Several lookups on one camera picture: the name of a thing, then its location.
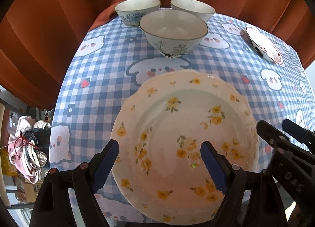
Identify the orange curtain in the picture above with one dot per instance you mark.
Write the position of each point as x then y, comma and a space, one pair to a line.
40, 37

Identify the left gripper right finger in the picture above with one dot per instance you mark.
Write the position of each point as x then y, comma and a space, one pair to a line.
265, 206

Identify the red trimmed white plate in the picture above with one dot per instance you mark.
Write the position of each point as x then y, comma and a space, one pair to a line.
264, 46

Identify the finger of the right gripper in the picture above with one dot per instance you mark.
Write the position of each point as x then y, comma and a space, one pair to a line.
276, 139
302, 135

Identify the large yellow floral plate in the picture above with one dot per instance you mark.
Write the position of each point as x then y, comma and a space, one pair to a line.
160, 129

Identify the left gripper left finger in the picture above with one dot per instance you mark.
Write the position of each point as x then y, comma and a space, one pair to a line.
52, 206

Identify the pink clothes pile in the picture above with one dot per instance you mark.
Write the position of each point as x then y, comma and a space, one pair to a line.
28, 147

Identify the white green pattern bowl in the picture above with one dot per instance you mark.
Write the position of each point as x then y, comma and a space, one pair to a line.
195, 7

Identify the blue checkered bear tablecloth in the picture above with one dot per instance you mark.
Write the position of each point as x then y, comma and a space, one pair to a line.
113, 61

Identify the blue floral bowl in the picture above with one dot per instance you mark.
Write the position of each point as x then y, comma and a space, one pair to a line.
131, 11

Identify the green leaf bowl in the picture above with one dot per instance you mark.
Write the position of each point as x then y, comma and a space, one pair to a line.
173, 33

